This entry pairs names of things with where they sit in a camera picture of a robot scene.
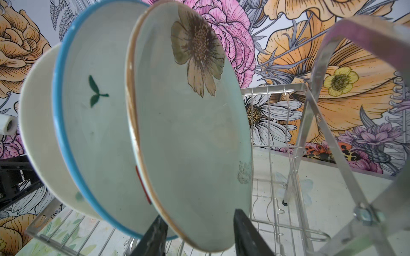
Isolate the steel two-tier dish rack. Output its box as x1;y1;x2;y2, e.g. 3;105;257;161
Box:
25;15;410;256

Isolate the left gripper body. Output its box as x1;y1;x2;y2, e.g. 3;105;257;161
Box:
1;156;43;211

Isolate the pale green plate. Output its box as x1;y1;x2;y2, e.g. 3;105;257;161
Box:
126;1;253;253

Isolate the white patterned plate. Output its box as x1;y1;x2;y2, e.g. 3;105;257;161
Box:
52;1;158;239

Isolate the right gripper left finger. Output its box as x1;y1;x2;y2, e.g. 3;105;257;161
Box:
129;215;168;256

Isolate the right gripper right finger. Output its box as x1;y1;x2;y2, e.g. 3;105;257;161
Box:
233;209;275;256

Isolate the cream white plate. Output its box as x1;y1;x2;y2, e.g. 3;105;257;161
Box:
18;44;100;219

